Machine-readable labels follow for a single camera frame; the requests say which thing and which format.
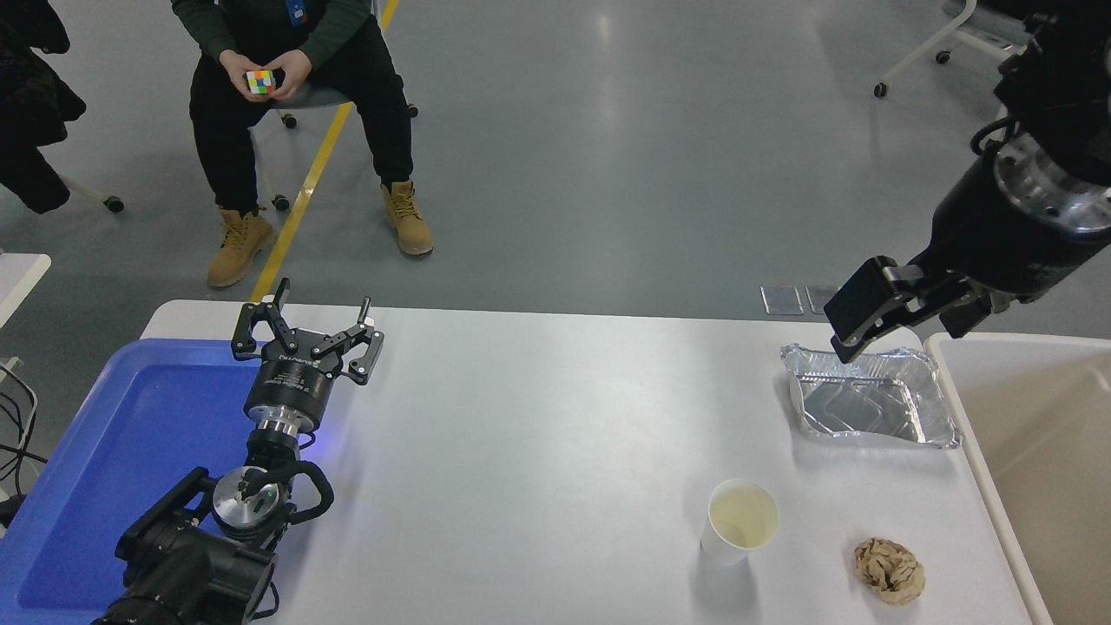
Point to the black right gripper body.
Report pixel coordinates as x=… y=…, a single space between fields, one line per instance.
x=989 y=234

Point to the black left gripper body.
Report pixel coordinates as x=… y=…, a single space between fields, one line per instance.
x=286 y=391

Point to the white paper cup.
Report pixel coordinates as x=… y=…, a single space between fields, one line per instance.
x=742 y=516

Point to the colourful puzzle cube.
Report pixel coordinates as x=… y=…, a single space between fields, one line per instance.
x=261 y=82

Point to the person's left hand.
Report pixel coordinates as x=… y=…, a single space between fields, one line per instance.
x=293 y=71

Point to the person's right hand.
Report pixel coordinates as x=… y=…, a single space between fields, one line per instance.
x=234 y=74

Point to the metal floor plate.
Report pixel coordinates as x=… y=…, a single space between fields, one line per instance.
x=781 y=300
x=820 y=299

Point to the silver foil tray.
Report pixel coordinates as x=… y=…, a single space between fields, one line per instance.
x=868 y=408

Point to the large pale bin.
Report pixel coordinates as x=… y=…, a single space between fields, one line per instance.
x=1041 y=434

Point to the blue plastic tray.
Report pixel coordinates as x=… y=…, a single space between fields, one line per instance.
x=130 y=434

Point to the person on chair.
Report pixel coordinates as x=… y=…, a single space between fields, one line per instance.
x=226 y=148

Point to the white wheeled chair under coats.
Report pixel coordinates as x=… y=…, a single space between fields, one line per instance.
x=91 y=195

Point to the grey wheeled chair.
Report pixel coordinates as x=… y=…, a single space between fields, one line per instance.
x=317 y=94

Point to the crumpled tan paper ball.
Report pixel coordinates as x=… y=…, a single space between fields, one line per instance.
x=887 y=569

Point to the white side table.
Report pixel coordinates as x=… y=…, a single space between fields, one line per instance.
x=17 y=278

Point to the dark coat pile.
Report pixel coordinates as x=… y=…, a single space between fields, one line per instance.
x=30 y=104

